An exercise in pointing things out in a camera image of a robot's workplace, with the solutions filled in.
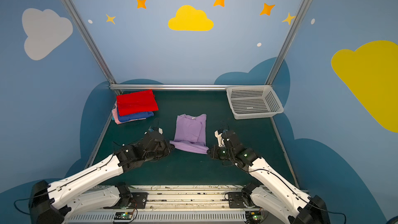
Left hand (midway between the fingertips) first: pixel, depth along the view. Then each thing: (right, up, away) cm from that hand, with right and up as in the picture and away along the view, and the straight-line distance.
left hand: (178, 147), depth 75 cm
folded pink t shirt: (-46, +15, +27) cm, 55 cm away
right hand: (+15, -2, +2) cm, 16 cm away
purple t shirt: (+4, +3, +22) cm, 23 cm away
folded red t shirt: (-34, +23, +32) cm, 52 cm away
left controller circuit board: (-25, -30, -5) cm, 40 cm away
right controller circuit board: (+36, -31, -4) cm, 48 cm away
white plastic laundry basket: (+49, +24, +33) cm, 63 cm away
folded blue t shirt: (-37, +13, +24) cm, 46 cm away
